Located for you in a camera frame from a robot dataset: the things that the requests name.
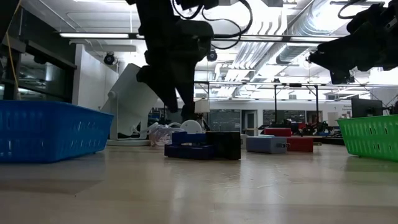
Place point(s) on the black box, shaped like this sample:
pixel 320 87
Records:
pixel 225 144

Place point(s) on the black aluminium table frame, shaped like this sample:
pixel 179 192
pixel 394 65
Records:
pixel 329 140

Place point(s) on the black computer monitor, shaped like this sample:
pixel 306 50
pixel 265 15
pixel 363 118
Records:
pixel 367 107

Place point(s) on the grey glass door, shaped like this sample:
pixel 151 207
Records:
pixel 250 123

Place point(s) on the grey-blue power adapter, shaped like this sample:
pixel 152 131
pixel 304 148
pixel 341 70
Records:
pixel 265 144

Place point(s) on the red box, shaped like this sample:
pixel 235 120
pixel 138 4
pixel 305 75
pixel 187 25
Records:
pixel 300 144
pixel 276 132

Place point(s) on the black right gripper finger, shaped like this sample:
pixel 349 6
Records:
pixel 335 53
pixel 342 76

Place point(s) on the white background lampshade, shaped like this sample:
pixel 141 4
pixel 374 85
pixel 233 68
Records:
pixel 202 106

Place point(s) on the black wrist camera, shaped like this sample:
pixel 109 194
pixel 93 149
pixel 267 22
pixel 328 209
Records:
pixel 196 3
pixel 368 18

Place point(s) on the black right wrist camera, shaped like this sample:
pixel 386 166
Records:
pixel 368 18

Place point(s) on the black ceiling spot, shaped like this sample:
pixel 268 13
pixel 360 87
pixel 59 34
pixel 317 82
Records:
pixel 109 59
pixel 213 56

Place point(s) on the white desk lamp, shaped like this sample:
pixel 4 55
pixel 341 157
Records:
pixel 130 99

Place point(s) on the long ceiling light strip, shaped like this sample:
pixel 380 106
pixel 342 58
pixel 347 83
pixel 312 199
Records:
pixel 93 35

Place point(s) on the green plastic basket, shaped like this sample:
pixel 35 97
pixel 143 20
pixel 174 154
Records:
pixel 370 137

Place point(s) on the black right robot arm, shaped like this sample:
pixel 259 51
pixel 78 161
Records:
pixel 393 37

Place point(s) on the black background gantry frame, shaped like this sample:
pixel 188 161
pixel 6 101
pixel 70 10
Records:
pixel 275 102

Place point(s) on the white charger cube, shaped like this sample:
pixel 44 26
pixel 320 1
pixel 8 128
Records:
pixel 244 141

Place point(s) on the blue plastic basket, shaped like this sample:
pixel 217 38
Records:
pixel 46 130

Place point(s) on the dark blue box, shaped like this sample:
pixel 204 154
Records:
pixel 186 152

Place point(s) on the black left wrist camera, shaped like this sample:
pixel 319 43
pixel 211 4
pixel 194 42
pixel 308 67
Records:
pixel 196 3

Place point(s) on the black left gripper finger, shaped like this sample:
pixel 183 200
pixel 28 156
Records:
pixel 188 93
pixel 161 84

